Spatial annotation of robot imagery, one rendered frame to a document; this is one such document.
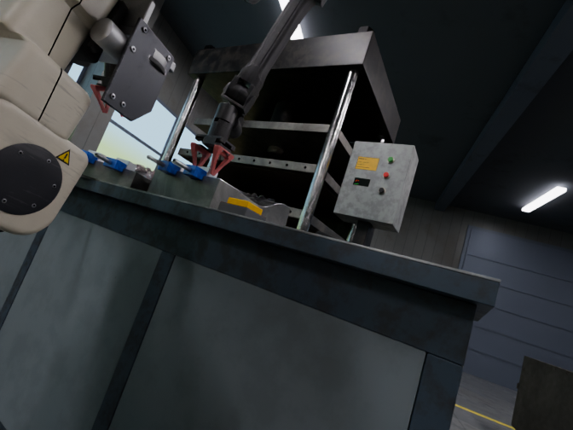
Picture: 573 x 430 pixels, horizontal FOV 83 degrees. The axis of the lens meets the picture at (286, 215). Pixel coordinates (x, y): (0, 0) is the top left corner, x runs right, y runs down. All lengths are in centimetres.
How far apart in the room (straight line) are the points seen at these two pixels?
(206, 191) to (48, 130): 40
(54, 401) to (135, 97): 81
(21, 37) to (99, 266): 64
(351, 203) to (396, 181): 23
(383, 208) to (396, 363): 107
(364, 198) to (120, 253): 109
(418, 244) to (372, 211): 615
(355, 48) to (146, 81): 138
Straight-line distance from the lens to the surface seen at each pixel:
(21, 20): 64
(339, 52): 193
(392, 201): 158
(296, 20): 106
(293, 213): 166
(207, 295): 76
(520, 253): 810
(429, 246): 773
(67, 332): 114
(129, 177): 106
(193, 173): 88
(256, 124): 210
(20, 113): 59
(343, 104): 176
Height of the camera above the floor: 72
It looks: 9 degrees up
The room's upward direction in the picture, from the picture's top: 19 degrees clockwise
